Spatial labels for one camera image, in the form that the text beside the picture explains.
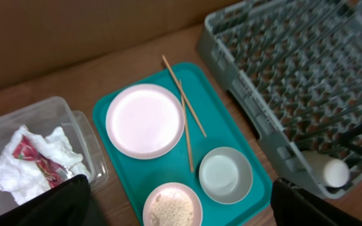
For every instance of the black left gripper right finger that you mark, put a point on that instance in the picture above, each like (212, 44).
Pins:
(293, 205)

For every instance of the clear plastic bin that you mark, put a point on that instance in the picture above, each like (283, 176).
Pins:
(42, 118)

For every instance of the red snack wrapper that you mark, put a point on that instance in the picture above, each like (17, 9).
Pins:
(54, 173)

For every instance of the cream plastic cup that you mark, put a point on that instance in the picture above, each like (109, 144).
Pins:
(328, 171)

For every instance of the grey-white bowl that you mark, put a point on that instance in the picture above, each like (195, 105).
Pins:
(226, 175)

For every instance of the wooden chopstick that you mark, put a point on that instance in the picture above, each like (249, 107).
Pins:
(181, 90)
(187, 137)

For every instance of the rice food waste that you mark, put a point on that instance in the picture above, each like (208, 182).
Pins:
(172, 210)

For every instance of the pink round plate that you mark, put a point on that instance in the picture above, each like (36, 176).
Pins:
(145, 121)

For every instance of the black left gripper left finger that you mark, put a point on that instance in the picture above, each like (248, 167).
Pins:
(69, 204)

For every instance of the white napkin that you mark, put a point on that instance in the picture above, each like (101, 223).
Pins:
(22, 179)

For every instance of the grey dishwasher rack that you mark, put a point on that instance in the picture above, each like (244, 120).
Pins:
(295, 68)

